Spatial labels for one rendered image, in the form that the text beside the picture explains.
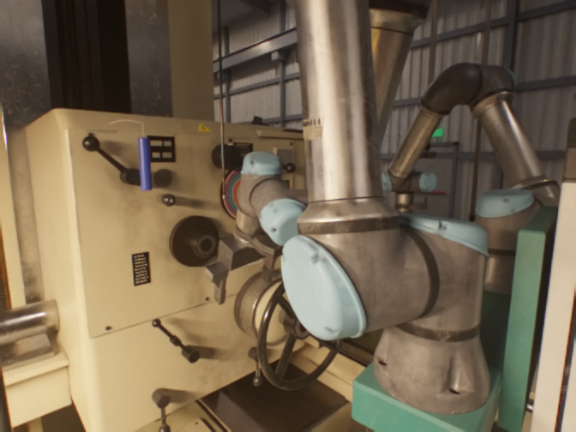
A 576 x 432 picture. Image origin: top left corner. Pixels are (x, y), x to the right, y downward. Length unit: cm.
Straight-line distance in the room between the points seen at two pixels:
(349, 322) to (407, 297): 7
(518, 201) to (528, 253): 38
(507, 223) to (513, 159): 23
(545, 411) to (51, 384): 123
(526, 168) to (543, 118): 721
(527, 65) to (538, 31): 61
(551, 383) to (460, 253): 25
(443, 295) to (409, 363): 11
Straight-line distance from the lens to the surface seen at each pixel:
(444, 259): 43
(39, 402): 137
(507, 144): 111
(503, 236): 93
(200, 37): 186
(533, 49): 855
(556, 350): 60
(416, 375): 49
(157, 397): 111
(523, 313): 59
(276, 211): 54
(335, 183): 37
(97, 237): 92
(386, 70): 55
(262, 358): 97
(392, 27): 55
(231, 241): 71
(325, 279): 34
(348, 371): 160
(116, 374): 106
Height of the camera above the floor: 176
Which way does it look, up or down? 9 degrees down
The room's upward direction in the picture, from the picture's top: straight up
